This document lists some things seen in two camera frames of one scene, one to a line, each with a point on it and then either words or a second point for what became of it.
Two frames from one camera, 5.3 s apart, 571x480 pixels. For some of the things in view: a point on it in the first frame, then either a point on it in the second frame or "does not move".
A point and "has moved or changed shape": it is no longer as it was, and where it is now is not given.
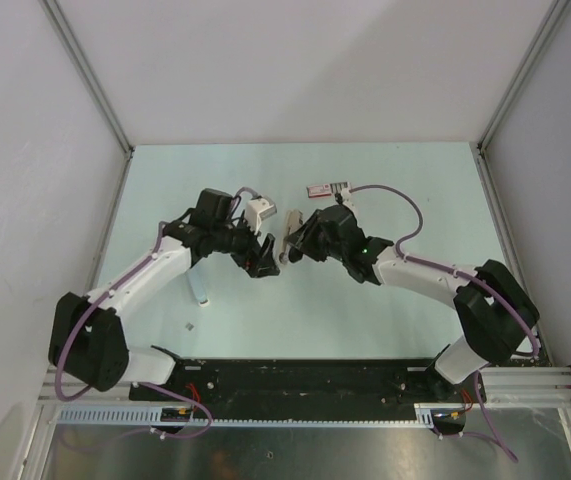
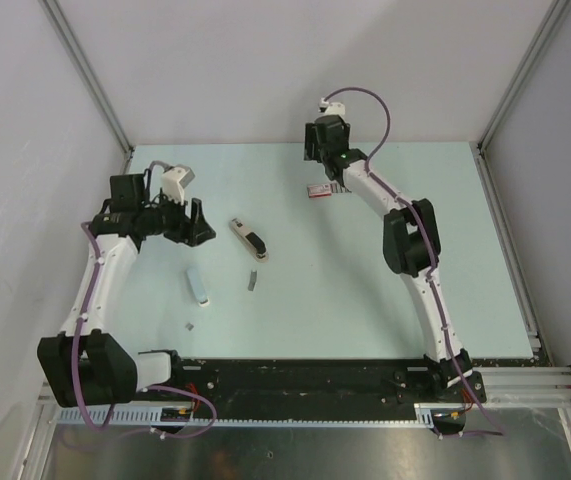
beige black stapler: x=294 y=219 has moved or changed shape
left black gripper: x=258 y=261 to x=193 y=231
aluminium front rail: x=504 y=388 does not move
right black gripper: x=303 y=239 to x=310 y=145
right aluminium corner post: x=478 y=147 does not move
